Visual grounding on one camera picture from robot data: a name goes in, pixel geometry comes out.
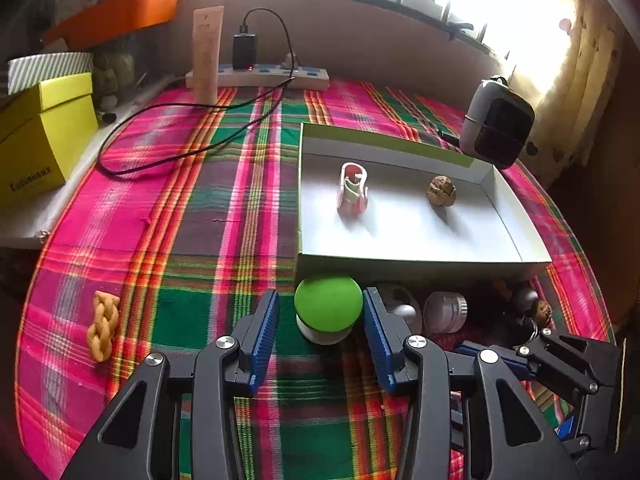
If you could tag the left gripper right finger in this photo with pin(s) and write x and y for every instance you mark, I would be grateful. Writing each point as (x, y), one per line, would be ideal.
(460, 403)

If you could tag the orange box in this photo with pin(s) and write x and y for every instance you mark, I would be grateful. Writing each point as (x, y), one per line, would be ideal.
(109, 19)

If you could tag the yellow heart curtain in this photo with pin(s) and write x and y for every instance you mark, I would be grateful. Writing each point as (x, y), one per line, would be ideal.
(566, 57)

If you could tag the panda round toy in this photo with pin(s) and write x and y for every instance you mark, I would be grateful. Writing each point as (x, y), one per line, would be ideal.
(398, 300)

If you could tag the black charger adapter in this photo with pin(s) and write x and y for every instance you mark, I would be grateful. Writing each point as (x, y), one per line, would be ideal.
(244, 51)

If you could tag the black rectangular device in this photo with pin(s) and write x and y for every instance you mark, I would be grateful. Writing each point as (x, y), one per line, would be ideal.
(497, 316)

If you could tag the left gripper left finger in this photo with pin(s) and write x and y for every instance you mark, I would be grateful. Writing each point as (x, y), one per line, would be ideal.
(138, 434)

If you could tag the pink plaid tablecloth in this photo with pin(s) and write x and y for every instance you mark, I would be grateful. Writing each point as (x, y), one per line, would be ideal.
(188, 248)

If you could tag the white power strip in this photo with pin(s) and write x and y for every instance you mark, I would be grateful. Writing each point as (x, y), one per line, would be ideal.
(269, 75)

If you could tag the grey black mini heater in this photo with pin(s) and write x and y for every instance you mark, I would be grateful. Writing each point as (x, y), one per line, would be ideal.
(497, 123)

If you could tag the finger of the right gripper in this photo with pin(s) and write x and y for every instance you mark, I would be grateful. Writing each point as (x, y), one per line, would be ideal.
(516, 363)

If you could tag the brown walnut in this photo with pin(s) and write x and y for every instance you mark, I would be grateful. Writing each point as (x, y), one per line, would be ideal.
(441, 192)
(542, 314)

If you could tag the white round jar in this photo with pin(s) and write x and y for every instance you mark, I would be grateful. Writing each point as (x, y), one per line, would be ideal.
(444, 312)

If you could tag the green striped box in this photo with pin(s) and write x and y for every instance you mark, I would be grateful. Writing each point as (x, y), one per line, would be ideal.
(24, 73)

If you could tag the yellow shoe box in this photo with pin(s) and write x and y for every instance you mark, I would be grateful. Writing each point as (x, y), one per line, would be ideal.
(44, 132)

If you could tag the pink clip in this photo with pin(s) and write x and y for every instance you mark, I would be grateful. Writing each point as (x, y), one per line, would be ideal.
(353, 190)

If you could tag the yellow braided chain toy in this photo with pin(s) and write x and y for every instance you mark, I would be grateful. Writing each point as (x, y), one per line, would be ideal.
(100, 333)

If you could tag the green mushroom massager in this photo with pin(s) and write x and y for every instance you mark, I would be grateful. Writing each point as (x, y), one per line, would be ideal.
(326, 308)

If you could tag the pink cream tube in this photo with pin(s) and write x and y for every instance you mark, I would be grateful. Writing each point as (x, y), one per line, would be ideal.
(206, 40)

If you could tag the white plug on strip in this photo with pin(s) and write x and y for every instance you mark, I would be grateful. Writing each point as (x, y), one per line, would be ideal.
(290, 62)

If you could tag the white mushroom massager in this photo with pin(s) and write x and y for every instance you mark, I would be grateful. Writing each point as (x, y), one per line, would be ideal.
(523, 299)

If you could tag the white cardboard box tray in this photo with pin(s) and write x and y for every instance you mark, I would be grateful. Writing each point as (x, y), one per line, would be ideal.
(485, 235)

